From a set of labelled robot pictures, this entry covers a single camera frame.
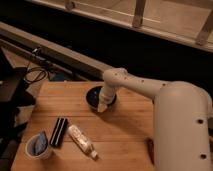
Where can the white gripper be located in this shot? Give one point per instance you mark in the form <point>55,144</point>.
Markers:
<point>106,95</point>

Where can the dark ceramic bowl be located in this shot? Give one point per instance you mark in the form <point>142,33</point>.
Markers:
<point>92,98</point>

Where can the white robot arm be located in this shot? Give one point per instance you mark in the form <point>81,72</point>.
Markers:
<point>180,118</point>

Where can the white tube with cap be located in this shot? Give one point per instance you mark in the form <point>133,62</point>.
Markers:
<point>82,141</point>

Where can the black striped box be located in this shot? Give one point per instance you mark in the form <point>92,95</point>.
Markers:
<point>58,132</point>

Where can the blue packet in cup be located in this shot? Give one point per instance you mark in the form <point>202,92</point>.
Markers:
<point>41,143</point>

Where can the black chair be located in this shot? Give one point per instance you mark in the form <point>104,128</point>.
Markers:
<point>13,95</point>

